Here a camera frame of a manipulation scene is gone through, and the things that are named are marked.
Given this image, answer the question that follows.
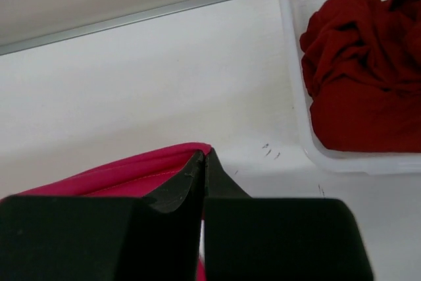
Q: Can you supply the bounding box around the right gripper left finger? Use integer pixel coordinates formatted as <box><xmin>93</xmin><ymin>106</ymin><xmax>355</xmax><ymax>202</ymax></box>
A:
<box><xmin>0</xmin><ymin>149</ymin><xmax>207</xmax><ymax>281</ymax></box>

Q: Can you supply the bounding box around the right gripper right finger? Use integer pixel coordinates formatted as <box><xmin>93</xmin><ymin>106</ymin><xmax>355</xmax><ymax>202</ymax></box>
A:
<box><xmin>204</xmin><ymin>151</ymin><xmax>374</xmax><ymax>280</ymax></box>

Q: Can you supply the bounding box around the white plastic basket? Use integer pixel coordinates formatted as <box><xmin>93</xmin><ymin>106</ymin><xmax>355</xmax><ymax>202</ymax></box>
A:
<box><xmin>279</xmin><ymin>0</ymin><xmax>420</xmax><ymax>175</ymax></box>

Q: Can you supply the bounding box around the pink t-shirt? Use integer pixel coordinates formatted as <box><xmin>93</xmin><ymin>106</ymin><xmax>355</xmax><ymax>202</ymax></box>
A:
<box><xmin>12</xmin><ymin>142</ymin><xmax>213</xmax><ymax>281</ymax></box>

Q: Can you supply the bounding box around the dark red t-shirt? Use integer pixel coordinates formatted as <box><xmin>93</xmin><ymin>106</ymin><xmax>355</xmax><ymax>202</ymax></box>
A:
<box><xmin>300</xmin><ymin>0</ymin><xmax>420</xmax><ymax>153</ymax></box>

